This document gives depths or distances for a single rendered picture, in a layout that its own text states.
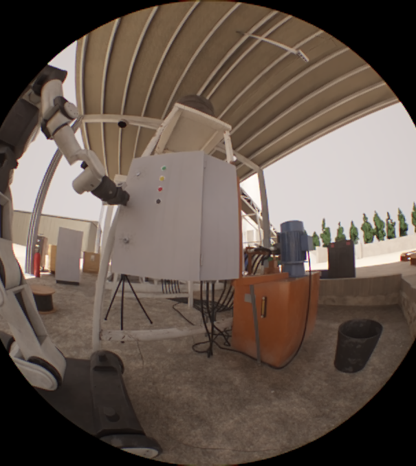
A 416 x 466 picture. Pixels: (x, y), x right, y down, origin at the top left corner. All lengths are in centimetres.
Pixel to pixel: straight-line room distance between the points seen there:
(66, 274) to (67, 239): 75
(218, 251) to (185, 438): 85
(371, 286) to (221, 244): 231
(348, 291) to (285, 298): 177
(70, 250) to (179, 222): 321
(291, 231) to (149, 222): 94
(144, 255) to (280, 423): 97
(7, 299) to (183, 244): 67
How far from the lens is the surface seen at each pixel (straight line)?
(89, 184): 56
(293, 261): 114
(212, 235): 62
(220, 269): 64
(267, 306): 102
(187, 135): 235
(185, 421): 83
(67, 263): 364
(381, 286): 258
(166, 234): 61
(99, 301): 98
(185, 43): 449
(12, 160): 81
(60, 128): 58
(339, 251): 280
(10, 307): 59
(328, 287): 264
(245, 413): 86
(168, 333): 106
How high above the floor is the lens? 72
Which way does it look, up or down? 12 degrees up
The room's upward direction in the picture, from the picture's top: 1 degrees clockwise
